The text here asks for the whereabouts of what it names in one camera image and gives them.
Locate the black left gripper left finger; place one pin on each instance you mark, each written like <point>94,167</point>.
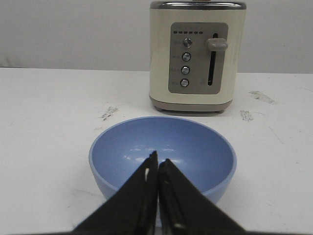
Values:
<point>134,206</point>

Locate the blue plastic bowl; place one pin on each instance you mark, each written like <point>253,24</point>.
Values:
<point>204,156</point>

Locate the cream two-slot toaster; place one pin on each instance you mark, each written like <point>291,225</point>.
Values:
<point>194,52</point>

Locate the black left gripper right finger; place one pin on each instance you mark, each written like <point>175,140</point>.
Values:
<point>184,209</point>

